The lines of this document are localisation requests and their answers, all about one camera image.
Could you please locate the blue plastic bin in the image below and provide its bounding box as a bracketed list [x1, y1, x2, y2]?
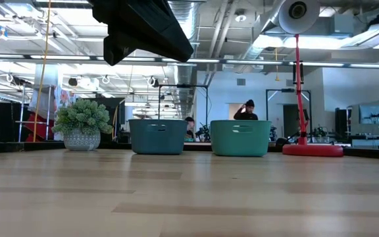
[128, 118, 188, 155]

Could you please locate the black tube stand frame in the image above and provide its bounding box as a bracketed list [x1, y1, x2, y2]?
[265, 88, 313, 142]

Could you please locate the person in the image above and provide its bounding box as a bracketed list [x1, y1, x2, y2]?
[232, 99, 259, 121]
[184, 116, 196, 140]

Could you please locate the red desk lamp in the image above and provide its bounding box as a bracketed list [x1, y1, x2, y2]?
[277, 0, 344, 157]

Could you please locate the wall monitor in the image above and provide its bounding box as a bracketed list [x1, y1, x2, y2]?
[359, 103, 379, 126]

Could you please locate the yellow power cable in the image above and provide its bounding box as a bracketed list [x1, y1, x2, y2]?
[33, 0, 52, 143]

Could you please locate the green plastic bin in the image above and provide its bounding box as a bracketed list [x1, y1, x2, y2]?
[210, 119, 273, 157]

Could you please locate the red background structure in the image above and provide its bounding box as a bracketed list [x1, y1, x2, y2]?
[24, 111, 56, 143]

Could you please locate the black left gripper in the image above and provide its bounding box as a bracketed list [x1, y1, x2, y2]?
[89, 0, 194, 66]

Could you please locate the black aluminium table frame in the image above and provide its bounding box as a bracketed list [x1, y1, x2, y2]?
[0, 140, 379, 161]

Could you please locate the silver ventilation duct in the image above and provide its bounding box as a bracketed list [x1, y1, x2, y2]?
[168, 0, 201, 121]

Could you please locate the rig light bar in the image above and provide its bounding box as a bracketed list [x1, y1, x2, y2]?
[0, 53, 379, 70]

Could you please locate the green succulent in patterned pot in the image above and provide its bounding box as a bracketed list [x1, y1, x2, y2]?
[51, 98, 114, 152]

